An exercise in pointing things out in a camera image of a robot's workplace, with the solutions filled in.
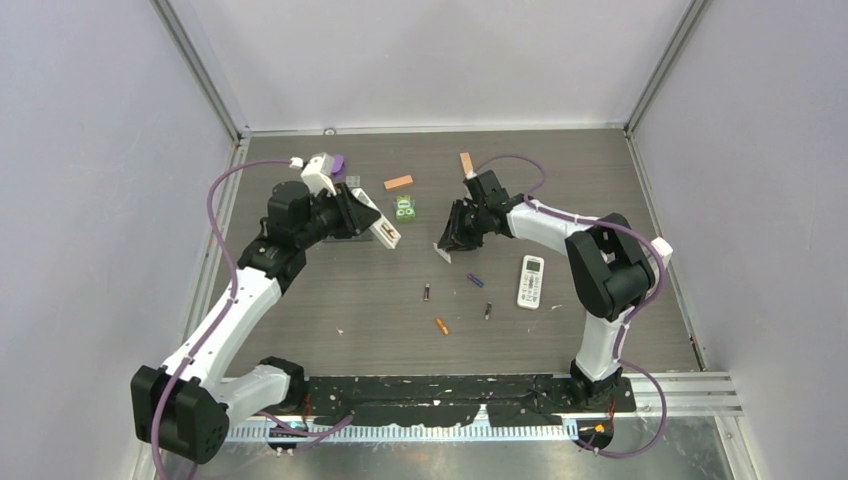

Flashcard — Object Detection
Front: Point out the white metronome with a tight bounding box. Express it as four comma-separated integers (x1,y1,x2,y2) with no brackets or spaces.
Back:
651,237,673,268

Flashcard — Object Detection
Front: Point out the white battery cover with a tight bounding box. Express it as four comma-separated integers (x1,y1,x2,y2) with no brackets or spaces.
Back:
433,243,452,264

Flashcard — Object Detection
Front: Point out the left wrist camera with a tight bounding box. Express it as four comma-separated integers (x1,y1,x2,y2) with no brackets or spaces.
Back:
289,152,337,197

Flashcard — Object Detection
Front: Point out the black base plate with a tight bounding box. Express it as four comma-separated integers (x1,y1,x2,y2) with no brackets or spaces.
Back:
308,373,636,428

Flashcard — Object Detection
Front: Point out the orange wooden block right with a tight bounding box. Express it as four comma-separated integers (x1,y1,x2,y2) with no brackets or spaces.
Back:
459,152,475,179

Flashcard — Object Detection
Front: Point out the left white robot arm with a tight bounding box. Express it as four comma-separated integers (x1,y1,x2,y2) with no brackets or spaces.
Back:
130,181,401,464

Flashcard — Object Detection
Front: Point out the purple blue AAA battery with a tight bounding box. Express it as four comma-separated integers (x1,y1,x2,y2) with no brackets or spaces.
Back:
467,273,484,288

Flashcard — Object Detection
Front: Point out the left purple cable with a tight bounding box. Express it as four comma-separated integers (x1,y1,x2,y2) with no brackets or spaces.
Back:
150,157,296,480

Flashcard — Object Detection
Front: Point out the purple plastic piece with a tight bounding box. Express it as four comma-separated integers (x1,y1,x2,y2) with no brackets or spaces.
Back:
331,154,346,183

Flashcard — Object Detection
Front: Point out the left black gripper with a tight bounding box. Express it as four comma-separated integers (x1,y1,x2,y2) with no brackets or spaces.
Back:
296,182,379,248

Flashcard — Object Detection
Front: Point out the orange wooden block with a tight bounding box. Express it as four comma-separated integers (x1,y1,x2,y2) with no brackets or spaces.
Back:
383,175,414,191
459,152,475,179

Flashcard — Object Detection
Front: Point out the white remote control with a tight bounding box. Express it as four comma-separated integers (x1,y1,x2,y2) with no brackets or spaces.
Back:
352,188,401,250
516,255,545,310

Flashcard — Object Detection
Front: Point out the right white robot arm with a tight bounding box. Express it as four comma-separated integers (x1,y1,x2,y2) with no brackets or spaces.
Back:
435,171,673,411

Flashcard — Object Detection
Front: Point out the green owl toy block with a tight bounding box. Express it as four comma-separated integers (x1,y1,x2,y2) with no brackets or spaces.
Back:
394,195,417,222

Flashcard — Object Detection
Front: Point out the orange wooden block left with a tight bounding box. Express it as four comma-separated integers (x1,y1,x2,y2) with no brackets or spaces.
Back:
383,175,414,191

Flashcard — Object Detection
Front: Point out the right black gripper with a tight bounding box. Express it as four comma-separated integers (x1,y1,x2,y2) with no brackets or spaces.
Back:
438,199,489,252

